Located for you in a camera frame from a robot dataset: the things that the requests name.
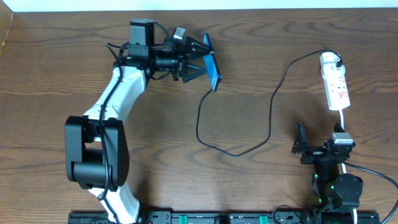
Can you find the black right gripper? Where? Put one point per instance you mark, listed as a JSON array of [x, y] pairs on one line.
[[315, 154]]

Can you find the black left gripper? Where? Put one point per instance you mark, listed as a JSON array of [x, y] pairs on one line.
[[180, 59]]

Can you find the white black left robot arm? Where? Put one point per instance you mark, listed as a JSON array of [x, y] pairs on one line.
[[97, 155]]

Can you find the white extension power strip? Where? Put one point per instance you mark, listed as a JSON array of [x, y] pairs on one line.
[[337, 93]]

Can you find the white USB charger adapter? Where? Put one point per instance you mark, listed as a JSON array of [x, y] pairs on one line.
[[331, 65]]

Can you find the blue screen Galaxy smartphone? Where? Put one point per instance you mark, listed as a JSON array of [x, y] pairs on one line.
[[211, 64]]

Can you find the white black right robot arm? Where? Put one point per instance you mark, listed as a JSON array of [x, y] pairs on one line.
[[338, 192]]

